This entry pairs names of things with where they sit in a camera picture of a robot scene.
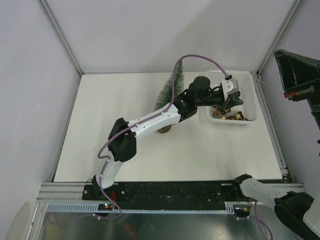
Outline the white plastic basket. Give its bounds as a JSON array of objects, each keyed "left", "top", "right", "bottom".
[{"left": 206, "top": 70, "right": 258, "bottom": 127}]

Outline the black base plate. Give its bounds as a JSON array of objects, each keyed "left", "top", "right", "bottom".
[{"left": 82, "top": 180, "right": 262, "bottom": 211}]

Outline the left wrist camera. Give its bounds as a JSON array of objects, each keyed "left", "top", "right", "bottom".
[{"left": 221, "top": 75, "right": 240, "bottom": 95}]

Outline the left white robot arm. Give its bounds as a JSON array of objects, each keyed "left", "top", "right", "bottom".
[{"left": 92, "top": 76, "right": 244, "bottom": 200}]

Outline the grey slotted cable duct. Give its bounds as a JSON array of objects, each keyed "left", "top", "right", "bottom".
[{"left": 45, "top": 201, "right": 236, "bottom": 214}]

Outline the small green christmas tree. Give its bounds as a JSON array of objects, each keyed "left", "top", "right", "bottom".
[{"left": 153, "top": 61, "right": 185, "bottom": 134}]

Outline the pile of gold brown ornaments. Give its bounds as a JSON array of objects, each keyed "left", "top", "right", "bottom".
[{"left": 209, "top": 106, "right": 250, "bottom": 121}]

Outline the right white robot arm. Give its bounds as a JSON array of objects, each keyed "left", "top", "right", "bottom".
[{"left": 230, "top": 49, "right": 320, "bottom": 240}]

